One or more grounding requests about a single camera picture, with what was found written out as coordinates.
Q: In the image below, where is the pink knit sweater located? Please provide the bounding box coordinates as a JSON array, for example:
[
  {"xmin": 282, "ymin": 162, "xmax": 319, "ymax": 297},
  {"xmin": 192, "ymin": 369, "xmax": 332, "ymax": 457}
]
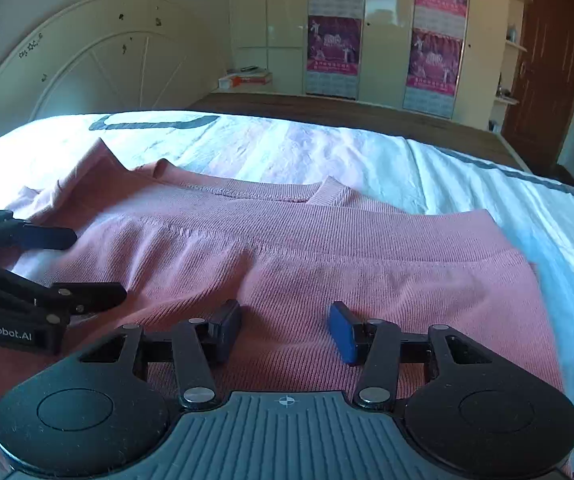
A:
[{"xmin": 0, "ymin": 140, "xmax": 563, "ymax": 391}]

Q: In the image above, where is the cream arched headboard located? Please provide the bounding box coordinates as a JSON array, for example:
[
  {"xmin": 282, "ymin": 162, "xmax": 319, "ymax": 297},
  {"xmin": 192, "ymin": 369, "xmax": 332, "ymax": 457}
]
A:
[{"xmin": 0, "ymin": 0, "xmax": 226, "ymax": 136}]

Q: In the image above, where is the blue patterned bed sheet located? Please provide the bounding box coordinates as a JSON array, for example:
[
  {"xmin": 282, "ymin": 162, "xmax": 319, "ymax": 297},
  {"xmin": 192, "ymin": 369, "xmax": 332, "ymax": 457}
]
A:
[{"xmin": 0, "ymin": 109, "xmax": 574, "ymax": 480}]

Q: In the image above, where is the white orange box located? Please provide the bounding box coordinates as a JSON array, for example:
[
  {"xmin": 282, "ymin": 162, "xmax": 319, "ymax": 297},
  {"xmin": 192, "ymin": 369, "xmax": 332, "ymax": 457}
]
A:
[{"xmin": 217, "ymin": 65, "xmax": 273, "ymax": 90}]

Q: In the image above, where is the lower right pink poster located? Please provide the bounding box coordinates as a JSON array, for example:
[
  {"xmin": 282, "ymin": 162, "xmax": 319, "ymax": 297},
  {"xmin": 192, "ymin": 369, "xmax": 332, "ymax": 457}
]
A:
[{"xmin": 406, "ymin": 28, "xmax": 463, "ymax": 96}]

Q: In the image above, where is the brown wooden door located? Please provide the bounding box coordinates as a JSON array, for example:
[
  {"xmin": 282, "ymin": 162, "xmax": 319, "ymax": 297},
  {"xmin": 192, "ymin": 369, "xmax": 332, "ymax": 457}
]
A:
[{"xmin": 502, "ymin": 0, "xmax": 574, "ymax": 176}]

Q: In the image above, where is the lower left pink poster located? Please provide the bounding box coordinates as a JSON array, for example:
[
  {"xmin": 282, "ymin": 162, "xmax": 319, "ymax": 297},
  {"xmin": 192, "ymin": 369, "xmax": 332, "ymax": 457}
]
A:
[{"xmin": 307, "ymin": 15, "xmax": 362, "ymax": 76}]

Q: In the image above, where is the cream wardrobe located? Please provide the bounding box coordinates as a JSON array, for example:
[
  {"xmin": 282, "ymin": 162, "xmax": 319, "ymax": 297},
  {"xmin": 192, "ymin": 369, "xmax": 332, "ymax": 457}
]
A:
[{"xmin": 229, "ymin": 0, "xmax": 508, "ymax": 129}]

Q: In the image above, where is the cream corner shelf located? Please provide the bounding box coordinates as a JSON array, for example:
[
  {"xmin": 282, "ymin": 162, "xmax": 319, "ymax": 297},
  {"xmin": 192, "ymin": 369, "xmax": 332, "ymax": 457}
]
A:
[{"xmin": 489, "ymin": 0, "xmax": 534, "ymax": 134}]

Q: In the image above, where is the brown wooden bed frame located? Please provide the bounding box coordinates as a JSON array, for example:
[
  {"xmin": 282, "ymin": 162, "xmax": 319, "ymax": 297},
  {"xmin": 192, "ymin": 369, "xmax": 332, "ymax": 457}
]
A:
[{"xmin": 188, "ymin": 92, "xmax": 527, "ymax": 169}]

